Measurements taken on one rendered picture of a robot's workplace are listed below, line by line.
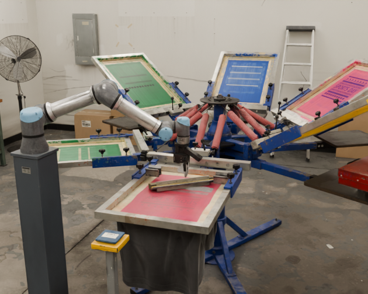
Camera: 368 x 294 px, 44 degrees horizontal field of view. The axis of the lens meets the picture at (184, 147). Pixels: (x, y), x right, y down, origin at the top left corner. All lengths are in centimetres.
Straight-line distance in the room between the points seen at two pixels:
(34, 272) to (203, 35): 474
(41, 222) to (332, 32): 490
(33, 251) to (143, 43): 482
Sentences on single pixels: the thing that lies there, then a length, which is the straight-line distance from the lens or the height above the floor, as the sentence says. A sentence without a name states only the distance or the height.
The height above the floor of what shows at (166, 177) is 95.
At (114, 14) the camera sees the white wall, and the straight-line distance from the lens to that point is 728.
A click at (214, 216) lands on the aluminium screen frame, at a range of 222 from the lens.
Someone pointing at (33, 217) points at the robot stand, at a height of 83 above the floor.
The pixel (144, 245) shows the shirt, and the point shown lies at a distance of 238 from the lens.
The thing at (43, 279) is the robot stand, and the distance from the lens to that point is 287.
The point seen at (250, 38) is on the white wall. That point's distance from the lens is 666.
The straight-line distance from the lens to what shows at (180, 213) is 232.
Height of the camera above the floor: 193
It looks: 17 degrees down
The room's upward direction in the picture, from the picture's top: straight up
